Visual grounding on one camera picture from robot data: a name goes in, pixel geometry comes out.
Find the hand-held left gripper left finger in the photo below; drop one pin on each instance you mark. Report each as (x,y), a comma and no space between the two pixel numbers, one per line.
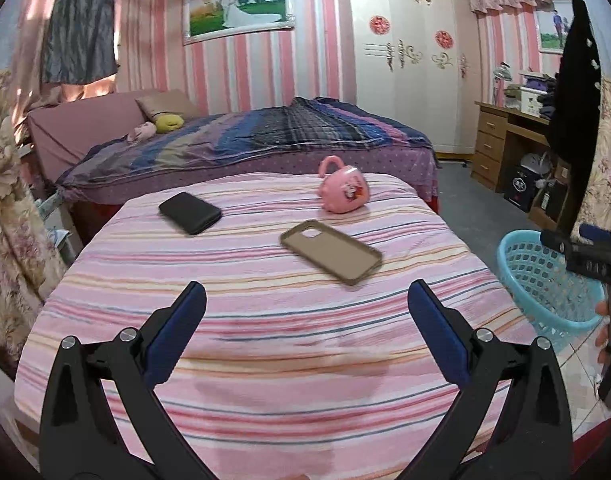
(173,332)

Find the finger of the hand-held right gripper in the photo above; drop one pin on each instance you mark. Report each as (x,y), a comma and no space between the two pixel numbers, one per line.
(555,241)
(600,235)

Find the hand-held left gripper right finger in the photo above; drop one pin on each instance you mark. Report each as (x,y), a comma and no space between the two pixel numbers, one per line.
(435,330)

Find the light blue plastic basket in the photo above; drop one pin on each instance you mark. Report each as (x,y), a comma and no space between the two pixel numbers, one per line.
(535,285)

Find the person's right hand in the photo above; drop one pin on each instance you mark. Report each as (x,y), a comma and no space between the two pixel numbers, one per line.
(604,347)

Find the black box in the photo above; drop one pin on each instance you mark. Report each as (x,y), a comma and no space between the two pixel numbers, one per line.
(519,187)

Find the floral curtain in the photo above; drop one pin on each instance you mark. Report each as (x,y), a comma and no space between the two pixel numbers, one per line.
(10,235)
(610,160)

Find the white fan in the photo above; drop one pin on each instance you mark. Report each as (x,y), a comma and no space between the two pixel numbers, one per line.
(535,165)

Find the pink striped tablecloth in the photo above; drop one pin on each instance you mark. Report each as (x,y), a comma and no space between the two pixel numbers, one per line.
(285,350)

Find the wooden desk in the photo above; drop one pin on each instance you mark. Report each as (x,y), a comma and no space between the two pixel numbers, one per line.
(490,140)

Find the black wallet case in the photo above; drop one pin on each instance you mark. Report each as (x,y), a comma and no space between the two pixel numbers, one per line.
(190,212)

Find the black coat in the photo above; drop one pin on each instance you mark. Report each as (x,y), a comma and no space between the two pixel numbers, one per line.
(578,110)

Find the tan phone case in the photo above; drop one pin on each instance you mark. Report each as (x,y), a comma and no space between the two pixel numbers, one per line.
(330,252)

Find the white box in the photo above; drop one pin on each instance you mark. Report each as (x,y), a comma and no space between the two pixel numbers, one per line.
(530,101)

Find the pink mug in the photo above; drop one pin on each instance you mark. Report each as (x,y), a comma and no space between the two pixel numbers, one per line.
(345,190)

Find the desk lamp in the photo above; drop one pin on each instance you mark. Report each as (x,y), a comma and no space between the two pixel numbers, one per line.
(501,80)

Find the purple dotted bed sheet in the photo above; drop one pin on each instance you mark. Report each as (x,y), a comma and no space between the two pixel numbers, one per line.
(285,165)

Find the pink cloth bundle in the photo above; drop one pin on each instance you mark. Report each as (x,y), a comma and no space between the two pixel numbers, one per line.
(140,131)

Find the white wardrobe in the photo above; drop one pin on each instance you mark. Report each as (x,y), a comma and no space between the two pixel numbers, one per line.
(405,100)

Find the yellow plush toy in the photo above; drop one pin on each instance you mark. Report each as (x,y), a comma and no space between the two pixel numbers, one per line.
(169,122)

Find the small framed photo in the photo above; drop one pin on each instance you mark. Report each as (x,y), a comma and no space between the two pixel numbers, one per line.
(553,27)

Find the striped purple quilt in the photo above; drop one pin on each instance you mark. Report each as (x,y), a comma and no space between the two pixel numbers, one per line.
(260,132)

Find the mauve bed headboard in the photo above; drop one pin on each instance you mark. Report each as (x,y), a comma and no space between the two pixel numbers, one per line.
(75,130)

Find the tan pillow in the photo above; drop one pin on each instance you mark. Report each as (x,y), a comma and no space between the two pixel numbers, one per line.
(165,102)

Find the pink sheer curtain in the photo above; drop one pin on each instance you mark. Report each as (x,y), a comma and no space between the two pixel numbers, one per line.
(135,35)

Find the grey curtain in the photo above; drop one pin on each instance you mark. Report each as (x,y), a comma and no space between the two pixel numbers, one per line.
(78,25)

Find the framed wedding photo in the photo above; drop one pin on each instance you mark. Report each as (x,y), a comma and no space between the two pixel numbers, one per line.
(235,10)

